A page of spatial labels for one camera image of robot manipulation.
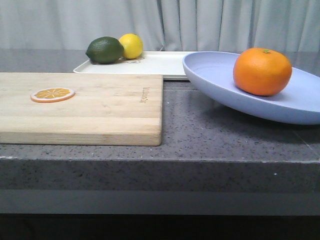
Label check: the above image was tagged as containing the light blue plate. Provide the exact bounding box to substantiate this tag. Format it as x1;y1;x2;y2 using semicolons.
182;51;320;125

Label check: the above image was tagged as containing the orange fruit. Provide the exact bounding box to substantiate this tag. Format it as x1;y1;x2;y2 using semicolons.
233;47;293;96

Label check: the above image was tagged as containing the white rectangular tray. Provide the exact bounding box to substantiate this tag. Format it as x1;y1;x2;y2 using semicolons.
73;51;190;81

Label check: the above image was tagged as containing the wooden cutting board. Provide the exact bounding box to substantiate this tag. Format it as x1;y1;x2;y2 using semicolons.
0;72;163;146

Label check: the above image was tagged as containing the yellow lemon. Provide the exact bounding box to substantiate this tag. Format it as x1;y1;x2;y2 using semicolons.
119;33;143;60

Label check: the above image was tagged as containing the dark green lime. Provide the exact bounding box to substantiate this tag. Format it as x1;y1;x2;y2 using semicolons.
85;36;124;64

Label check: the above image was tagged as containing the orange slice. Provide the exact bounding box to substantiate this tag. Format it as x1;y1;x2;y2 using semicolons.
30;87;75;103

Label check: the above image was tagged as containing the grey curtain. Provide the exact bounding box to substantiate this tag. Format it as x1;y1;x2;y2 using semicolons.
0;0;320;52

